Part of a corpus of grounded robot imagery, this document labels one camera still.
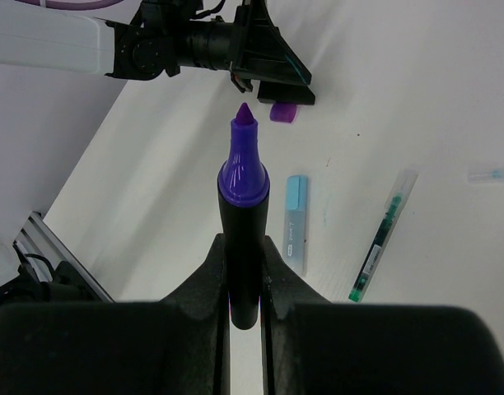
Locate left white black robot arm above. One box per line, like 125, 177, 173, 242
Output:
0, 1, 315, 105

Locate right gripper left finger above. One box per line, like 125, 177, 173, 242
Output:
0, 235, 231, 394

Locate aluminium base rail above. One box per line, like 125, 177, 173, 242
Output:
15, 212, 114, 302

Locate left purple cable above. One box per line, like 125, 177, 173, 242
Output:
41, 0, 125, 12

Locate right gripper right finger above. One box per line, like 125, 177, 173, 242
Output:
260, 239, 504, 394

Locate purple highlighter cap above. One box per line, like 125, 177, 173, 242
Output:
269, 103, 297, 123

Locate slim blue pen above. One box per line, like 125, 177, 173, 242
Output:
467, 167, 504, 184

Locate blue marker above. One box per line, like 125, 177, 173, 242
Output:
282, 210, 306, 277

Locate green pen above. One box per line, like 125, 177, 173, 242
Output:
348, 169, 418, 303

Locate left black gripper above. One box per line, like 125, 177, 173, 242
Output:
229, 1, 315, 105

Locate black purple highlighter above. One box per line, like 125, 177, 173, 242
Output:
217, 103, 270, 330

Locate blue marker cap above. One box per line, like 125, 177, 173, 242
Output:
285, 175, 309, 211

